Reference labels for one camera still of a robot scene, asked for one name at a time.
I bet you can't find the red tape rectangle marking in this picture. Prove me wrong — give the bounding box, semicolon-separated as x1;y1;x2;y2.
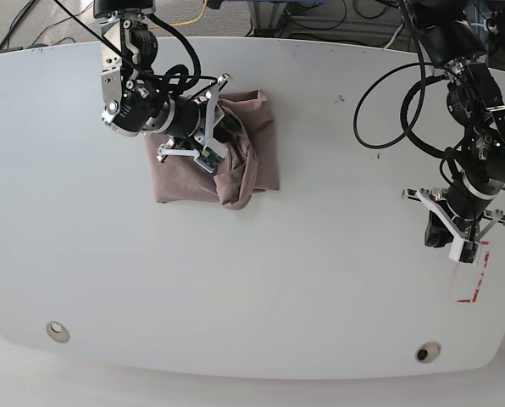
448;241;491;304

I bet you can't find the mauve t-shirt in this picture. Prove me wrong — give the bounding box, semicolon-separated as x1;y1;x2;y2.
144;90;280;210

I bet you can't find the left table grommet hole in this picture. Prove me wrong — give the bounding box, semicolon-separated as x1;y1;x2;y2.
46;321;70;344

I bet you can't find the white-black gripper image-right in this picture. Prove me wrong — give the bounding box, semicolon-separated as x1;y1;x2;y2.
420;176;505;248

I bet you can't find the white cable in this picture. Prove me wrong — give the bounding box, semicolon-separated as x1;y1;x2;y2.
383;20;410;50

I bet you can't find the table grommet hole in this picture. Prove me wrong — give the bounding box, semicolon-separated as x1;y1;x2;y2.
415;342;441;364
46;321;70;344

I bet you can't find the right table grommet hole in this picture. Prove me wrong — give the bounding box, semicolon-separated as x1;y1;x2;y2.
415;342;441;364

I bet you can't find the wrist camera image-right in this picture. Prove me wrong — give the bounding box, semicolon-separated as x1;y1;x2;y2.
449;237;481;265

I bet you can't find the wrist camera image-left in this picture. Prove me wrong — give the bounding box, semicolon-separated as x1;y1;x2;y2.
194;147;225;174

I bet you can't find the white-black gripper image-left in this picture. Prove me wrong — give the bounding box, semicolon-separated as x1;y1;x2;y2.
155;73;241;163

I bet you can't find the yellow cable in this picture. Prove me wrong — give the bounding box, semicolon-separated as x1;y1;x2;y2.
158;0;207;31

